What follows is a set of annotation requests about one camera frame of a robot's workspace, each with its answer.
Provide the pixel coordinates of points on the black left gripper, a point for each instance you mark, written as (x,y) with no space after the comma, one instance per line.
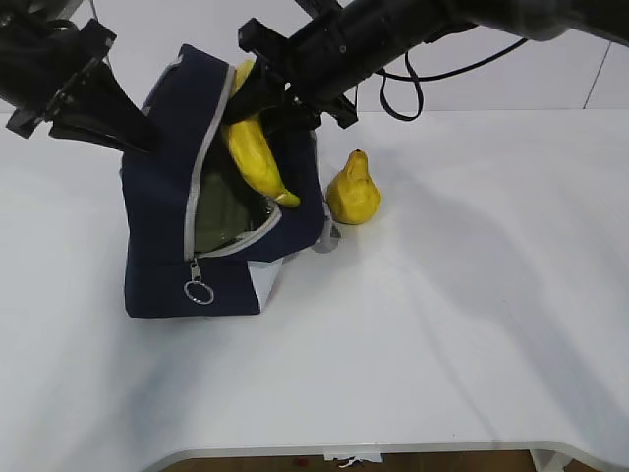
(42,61)

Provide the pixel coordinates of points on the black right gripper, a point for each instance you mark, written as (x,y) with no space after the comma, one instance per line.
(293,81)

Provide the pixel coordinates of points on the yellow banana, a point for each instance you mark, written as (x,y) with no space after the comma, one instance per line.
(255,162)

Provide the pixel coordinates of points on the yellow pear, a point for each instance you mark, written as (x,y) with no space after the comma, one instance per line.
(352,196)

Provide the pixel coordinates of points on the navy blue zip bag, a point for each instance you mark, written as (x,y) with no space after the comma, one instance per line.
(202,242)

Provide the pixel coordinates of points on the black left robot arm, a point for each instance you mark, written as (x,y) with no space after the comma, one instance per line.
(48,11)

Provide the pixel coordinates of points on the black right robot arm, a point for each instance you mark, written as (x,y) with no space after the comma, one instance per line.
(374,33)

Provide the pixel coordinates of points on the white torn paper scrap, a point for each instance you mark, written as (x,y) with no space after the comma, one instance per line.
(348,460)

